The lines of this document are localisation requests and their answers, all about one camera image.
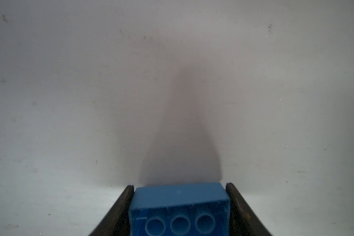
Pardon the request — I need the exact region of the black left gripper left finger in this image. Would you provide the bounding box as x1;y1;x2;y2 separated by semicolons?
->
89;185;135;236

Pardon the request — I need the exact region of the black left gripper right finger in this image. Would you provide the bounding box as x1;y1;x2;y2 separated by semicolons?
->
226;183;272;236

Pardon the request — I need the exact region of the blue lego brick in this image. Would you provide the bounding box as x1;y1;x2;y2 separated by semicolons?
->
128;183;231;236

